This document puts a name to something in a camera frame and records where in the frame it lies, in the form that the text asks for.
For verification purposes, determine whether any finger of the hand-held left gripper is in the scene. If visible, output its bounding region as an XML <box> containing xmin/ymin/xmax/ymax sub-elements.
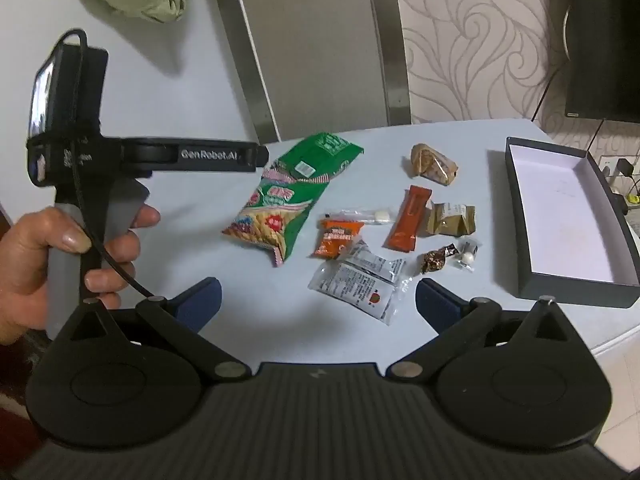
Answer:
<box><xmin>240</xmin><ymin>141</ymin><xmax>271</xmax><ymax>174</ymax></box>

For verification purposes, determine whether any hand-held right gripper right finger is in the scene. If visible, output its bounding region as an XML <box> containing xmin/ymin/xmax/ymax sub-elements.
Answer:
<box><xmin>390</xmin><ymin>278</ymin><xmax>598</xmax><ymax>381</ymax></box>

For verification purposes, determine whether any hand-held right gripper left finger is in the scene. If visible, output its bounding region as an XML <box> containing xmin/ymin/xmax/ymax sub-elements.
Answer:
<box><xmin>50</xmin><ymin>277</ymin><xmax>253</xmax><ymax>381</ymax></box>

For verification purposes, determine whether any brown candy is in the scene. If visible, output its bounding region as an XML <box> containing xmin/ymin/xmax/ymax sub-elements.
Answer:
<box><xmin>419</xmin><ymin>243</ymin><xmax>458</xmax><ymax>274</ymax></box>

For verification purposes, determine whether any green snack bag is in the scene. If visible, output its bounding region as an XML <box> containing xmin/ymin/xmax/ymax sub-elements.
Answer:
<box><xmin>221</xmin><ymin>132</ymin><xmax>364</xmax><ymax>267</ymax></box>

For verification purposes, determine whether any clear white candy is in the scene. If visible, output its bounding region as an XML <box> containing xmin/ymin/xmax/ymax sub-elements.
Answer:
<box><xmin>452</xmin><ymin>240</ymin><xmax>482</xmax><ymax>273</ymax></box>

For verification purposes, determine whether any gold snack packet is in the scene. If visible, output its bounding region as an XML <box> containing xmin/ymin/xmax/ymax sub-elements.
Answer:
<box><xmin>426</xmin><ymin>201</ymin><xmax>477</xmax><ymax>237</ymax></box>

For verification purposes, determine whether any orange stick packet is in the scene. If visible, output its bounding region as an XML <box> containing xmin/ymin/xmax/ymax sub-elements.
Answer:
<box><xmin>382</xmin><ymin>185</ymin><xmax>432</xmax><ymax>252</ymax></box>

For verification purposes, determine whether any clear white candy stick packet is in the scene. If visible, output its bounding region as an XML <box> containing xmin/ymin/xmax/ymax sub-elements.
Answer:
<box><xmin>325</xmin><ymin>207</ymin><xmax>392</xmax><ymax>226</ymax></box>

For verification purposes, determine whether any small orange snack packet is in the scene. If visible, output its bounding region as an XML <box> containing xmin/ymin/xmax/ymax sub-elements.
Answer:
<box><xmin>314</xmin><ymin>217</ymin><xmax>365</xmax><ymax>260</ymax></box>

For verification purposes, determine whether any brown pastry packet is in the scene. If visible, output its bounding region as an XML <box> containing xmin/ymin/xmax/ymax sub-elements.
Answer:
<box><xmin>404</xmin><ymin>143</ymin><xmax>459</xmax><ymax>186</ymax></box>

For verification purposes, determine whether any black cardboard box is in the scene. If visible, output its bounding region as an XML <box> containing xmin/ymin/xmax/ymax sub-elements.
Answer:
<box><xmin>504</xmin><ymin>136</ymin><xmax>640</xmax><ymax>309</ymax></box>

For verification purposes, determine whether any person's left hand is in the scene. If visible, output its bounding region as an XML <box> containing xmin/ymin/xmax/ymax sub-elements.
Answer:
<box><xmin>0</xmin><ymin>203</ymin><xmax>162</xmax><ymax>346</ymax></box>

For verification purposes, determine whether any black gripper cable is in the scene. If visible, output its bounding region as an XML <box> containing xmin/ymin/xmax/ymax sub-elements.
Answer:
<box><xmin>61</xmin><ymin>27</ymin><xmax>157</xmax><ymax>299</ymax></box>

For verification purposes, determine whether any black wall television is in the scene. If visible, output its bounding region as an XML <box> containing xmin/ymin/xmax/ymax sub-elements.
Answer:
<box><xmin>547</xmin><ymin>0</ymin><xmax>640</xmax><ymax>125</ymax></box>

